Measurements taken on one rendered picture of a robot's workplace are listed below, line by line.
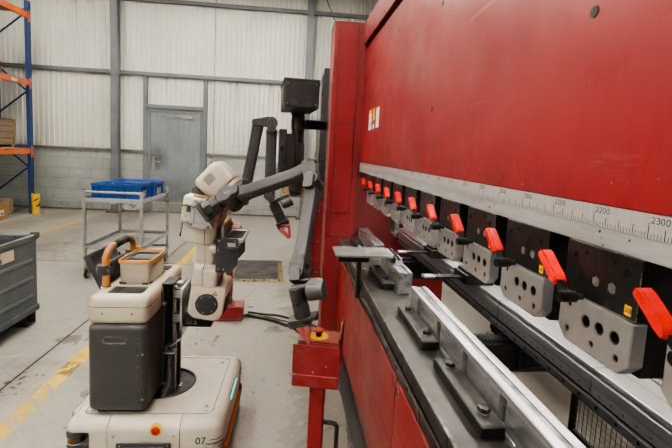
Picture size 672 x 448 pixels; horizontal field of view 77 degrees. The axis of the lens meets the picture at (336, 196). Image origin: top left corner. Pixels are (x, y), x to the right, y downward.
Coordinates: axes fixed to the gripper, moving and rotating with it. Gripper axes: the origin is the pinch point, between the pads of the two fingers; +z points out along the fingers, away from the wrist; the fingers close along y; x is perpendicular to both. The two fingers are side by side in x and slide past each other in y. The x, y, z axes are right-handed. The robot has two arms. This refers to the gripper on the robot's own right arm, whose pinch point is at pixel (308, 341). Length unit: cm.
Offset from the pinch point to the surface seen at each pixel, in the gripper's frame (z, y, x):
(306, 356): 3.2, -0.6, -4.6
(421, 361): 2.5, 36.6, -21.8
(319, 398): 22.5, -1.2, 2.9
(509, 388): -2, 54, -50
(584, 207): -43, 66, -71
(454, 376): 1, 44, -34
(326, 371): 9.5, 5.0, -4.5
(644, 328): -28, 66, -82
